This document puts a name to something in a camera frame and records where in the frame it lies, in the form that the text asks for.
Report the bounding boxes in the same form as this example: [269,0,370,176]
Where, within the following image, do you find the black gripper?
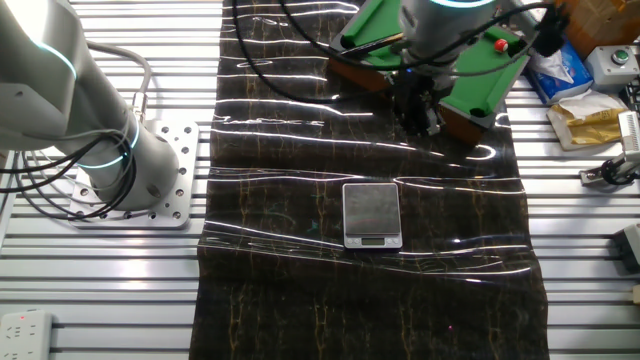
[395,63,444,139]

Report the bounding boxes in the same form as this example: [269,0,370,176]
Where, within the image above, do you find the green mini pool table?
[327,0,531,146]

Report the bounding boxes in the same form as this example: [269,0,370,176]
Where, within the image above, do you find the silver digital kitchen scale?
[341,182,404,250]

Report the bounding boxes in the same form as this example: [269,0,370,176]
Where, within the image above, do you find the blue tissue pack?
[519,24,595,106]

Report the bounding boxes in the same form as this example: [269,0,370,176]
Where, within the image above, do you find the yellow and white crumpled bag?
[546,89,630,152]

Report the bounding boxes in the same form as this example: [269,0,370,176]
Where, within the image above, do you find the green button control box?
[583,43,640,92]

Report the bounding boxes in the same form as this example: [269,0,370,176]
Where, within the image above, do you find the brown cardboard box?
[554,0,640,59]

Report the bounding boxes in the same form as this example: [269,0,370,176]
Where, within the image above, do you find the silver ribbed device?
[617,110,640,157]

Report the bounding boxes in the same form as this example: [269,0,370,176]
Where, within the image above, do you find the black marble pattern mat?
[188,0,550,360]

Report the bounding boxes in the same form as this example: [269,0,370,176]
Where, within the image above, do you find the dark grey box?
[613,223,640,274]

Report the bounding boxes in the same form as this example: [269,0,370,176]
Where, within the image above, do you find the white power strip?
[0,308,54,360]

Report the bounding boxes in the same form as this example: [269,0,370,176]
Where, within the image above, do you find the silver mounting bracket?
[578,152,640,187]

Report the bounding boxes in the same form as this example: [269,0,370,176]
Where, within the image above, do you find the black cable loop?
[599,157,626,186]

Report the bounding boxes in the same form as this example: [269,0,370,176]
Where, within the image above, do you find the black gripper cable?
[230,0,556,105]

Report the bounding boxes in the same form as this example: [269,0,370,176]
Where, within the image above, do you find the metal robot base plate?
[67,119,201,231]

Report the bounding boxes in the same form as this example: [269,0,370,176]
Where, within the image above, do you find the thick grey cable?
[83,39,154,124]

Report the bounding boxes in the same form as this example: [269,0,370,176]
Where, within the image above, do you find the black cable bundle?
[0,117,142,221]

